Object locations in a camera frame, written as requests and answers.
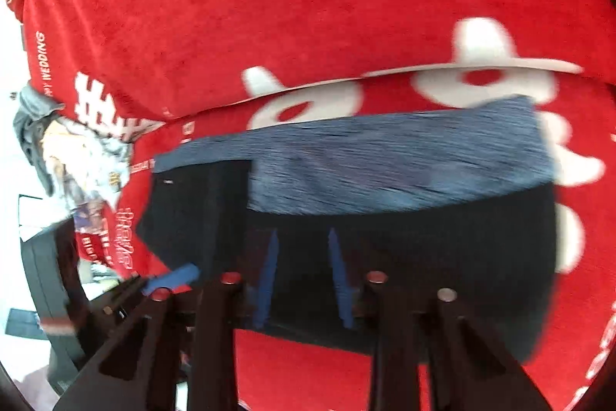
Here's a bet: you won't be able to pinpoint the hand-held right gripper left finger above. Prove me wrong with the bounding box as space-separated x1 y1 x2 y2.
52 229 281 411

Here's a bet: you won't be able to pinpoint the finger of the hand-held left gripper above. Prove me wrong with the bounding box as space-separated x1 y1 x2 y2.
103 264 200 320

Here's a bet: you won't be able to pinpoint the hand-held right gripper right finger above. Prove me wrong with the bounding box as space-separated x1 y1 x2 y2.
328 228 554 411

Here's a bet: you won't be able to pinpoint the black pants with blue-grey trim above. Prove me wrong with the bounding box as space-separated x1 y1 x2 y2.
137 96 561 366

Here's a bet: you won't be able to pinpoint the pile of light printed clothes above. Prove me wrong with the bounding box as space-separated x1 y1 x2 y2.
42 116 134 243

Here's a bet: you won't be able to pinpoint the grey cloth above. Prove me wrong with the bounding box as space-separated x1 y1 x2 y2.
12 82 65 196

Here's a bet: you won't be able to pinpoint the red printed blanket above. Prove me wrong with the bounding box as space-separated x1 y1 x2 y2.
5 0 616 411

